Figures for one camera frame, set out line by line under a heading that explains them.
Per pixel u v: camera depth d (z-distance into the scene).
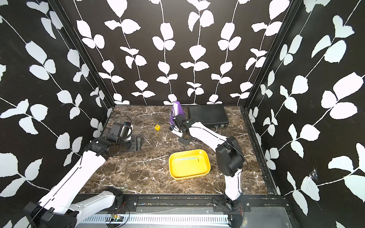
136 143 0.68
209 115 1.32
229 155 0.50
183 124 0.65
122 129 0.57
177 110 1.01
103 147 0.49
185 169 0.83
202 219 0.70
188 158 0.83
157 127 1.04
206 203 0.75
